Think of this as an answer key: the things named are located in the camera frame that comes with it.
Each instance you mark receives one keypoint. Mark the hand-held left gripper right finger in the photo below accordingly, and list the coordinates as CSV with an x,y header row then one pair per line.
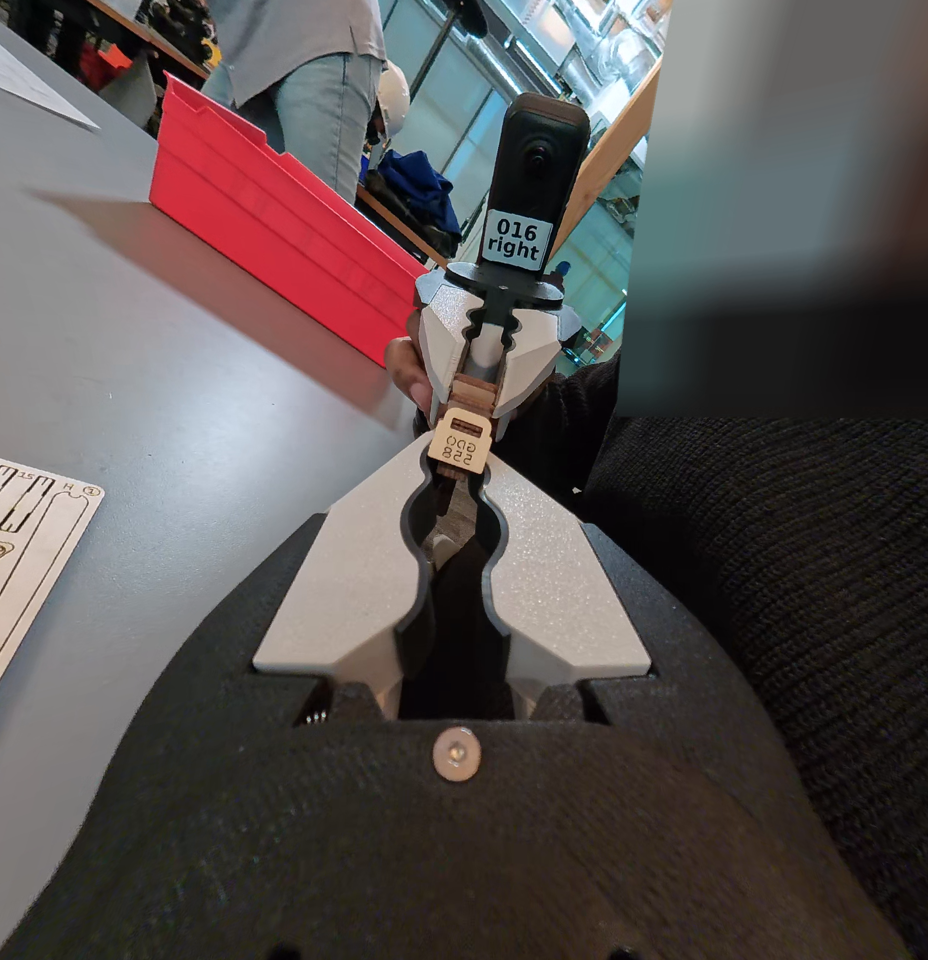
x,y
569,600

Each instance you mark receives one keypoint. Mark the wooden beam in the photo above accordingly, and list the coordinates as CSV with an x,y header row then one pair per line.
x,y
621,142

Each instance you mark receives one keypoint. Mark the person's right forearm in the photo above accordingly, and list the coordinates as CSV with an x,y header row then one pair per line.
x,y
561,435

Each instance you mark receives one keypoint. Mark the white paper sheet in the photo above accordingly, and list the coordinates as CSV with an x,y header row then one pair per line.
x,y
25,79

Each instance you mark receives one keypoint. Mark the white hard hat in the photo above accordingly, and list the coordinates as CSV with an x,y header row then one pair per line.
x,y
395,97

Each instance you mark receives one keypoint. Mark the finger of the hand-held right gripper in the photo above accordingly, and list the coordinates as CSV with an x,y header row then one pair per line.
x,y
537,352
443,345

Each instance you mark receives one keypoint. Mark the blue cloth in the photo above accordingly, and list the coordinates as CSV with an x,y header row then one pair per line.
x,y
422,187

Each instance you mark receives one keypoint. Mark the person's right hand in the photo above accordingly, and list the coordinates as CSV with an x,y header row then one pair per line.
x,y
405,371

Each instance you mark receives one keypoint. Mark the person's black sweater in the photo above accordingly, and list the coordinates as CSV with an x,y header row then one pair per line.
x,y
793,637

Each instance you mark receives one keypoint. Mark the red plastic bin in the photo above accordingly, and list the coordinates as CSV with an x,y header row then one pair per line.
x,y
284,217

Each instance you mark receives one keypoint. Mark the wooden model assembly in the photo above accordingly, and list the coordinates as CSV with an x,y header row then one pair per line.
x,y
458,444

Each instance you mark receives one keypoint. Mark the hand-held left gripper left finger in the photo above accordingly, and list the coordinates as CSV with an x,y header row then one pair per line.
x,y
336,600

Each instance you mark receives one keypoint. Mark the silver ventilation pipes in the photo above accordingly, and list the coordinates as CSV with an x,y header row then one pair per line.
x,y
614,49

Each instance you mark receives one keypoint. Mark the laser-cut wooden parts sheet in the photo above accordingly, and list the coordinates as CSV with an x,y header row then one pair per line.
x,y
29,547

